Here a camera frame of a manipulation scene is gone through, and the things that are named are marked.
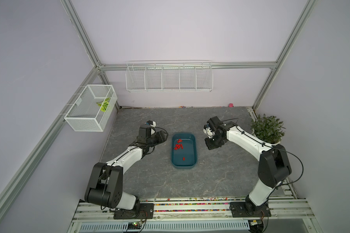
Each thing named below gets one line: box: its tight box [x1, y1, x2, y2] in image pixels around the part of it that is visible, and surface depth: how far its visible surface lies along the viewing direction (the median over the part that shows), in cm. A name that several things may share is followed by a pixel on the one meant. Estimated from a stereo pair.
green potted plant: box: [250, 113, 287, 144], surface depth 86 cm
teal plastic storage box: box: [171, 132, 197, 169], surface depth 96 cm
